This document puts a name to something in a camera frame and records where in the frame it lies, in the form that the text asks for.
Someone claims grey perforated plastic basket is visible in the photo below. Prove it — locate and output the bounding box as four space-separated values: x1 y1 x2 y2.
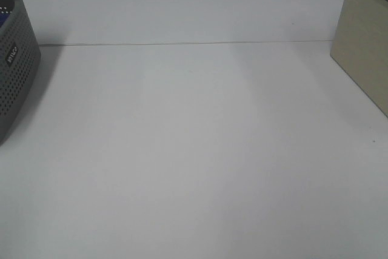
1 0 41 141

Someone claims blue microfibre towel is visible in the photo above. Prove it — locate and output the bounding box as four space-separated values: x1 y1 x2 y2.
0 7 12 27

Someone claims beige fabric storage box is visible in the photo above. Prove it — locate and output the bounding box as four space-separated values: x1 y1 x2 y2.
330 0 387 114

